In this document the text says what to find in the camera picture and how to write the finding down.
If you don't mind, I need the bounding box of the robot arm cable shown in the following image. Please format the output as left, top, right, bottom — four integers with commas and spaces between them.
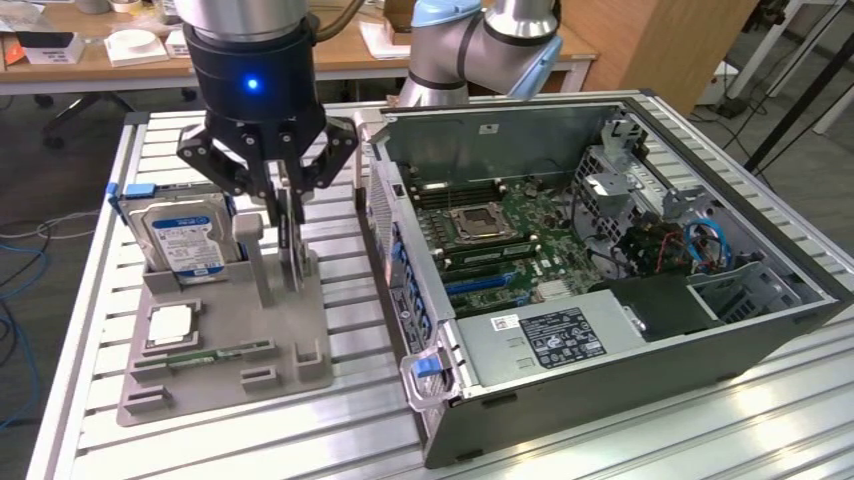
312, 0, 367, 42

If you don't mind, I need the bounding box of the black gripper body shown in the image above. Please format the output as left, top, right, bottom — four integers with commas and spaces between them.
183, 18, 328, 165

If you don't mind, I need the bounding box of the white device with red dot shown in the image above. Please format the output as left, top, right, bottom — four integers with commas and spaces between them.
693, 59, 742, 107

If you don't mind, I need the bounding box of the blue expansion slot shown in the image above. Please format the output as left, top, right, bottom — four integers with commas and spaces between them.
445, 273, 519, 296

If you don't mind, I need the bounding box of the white floor cable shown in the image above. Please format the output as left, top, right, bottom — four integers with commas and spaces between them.
0, 209, 102, 241

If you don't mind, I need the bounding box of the wooden cabinet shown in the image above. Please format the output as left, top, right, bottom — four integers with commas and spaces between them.
557, 0, 762, 115

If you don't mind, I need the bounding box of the grey plastic packet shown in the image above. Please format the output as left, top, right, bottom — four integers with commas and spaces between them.
0, 12, 52, 36

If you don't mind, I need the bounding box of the white box with round dish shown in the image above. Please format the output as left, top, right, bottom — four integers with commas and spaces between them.
103, 28, 170, 67

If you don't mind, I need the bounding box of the black slanted stand pole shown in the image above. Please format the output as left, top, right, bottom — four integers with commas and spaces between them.
742, 29, 854, 175

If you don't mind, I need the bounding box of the white paper booklet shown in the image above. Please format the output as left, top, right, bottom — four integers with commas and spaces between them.
358, 19, 413, 61

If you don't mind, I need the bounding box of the black floor box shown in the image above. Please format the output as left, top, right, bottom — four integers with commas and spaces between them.
717, 97, 753, 120

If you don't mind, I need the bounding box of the black graphics card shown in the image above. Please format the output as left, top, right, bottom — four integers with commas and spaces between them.
272, 159, 320, 296

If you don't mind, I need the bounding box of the dark grey PC case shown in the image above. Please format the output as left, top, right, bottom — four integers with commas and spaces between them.
351, 88, 854, 470

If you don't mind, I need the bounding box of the blue data wire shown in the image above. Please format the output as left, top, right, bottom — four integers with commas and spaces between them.
686, 218, 735, 274

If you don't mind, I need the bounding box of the grey plastic parts rack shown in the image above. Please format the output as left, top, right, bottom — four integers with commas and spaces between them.
116, 212, 335, 428

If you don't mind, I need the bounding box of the hard disk with blue bracket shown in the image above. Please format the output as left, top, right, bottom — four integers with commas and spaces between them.
106, 174, 239, 286

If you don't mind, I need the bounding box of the white table frame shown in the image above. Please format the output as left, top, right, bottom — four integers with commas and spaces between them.
723, 0, 854, 136

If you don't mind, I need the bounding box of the small white box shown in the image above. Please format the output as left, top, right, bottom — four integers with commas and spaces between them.
164, 28, 194, 59

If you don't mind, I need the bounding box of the green RAM stick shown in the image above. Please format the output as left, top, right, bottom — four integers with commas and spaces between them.
166, 344, 255, 371

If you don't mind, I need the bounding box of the brown cardboard box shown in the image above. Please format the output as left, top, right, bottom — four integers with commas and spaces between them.
384, 0, 415, 34

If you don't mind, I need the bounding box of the silver CPU chip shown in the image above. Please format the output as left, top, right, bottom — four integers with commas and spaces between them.
147, 307, 195, 344

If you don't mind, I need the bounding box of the white box with black lid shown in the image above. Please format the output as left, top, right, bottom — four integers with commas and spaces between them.
16, 30, 87, 65

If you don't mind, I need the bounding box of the orange cardboard box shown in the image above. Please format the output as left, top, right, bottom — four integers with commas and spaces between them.
0, 37, 28, 69

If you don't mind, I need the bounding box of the wooden desk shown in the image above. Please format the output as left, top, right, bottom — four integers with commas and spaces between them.
0, 0, 601, 109

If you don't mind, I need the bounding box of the black office chair base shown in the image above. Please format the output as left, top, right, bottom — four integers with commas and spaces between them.
32, 85, 200, 150

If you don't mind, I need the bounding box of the metal CPU socket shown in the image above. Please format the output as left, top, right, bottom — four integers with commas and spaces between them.
450, 203, 513, 241

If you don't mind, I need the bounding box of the blue floor cable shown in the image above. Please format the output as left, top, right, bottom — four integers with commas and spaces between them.
0, 239, 55, 431

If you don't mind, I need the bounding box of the grey power supply unit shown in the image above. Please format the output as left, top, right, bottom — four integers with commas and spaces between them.
439, 289, 649, 389

